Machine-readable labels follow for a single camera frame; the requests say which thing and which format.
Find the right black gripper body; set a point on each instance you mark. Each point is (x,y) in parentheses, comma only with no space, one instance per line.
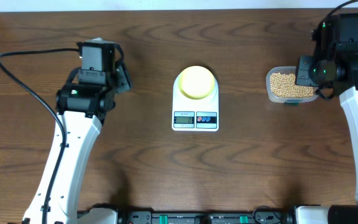
(310,73)

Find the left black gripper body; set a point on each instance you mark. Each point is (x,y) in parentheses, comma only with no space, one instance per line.
(120,82)

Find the yellow plastic bowl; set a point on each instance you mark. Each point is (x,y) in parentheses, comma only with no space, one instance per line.
(196,82)

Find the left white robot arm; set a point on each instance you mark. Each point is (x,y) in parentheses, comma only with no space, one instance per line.
(82,105)

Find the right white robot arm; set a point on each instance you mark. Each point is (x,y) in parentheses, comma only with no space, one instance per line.
(336,213)

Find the white digital kitchen scale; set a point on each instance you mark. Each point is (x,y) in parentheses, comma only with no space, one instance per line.
(195,115)

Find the pile of soybeans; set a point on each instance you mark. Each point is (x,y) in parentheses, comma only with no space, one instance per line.
(283,85)

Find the clear plastic container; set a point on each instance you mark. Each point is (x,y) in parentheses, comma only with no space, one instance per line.
(275,99)

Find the black mounting rail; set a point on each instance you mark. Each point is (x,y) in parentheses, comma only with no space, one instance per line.
(260,215)

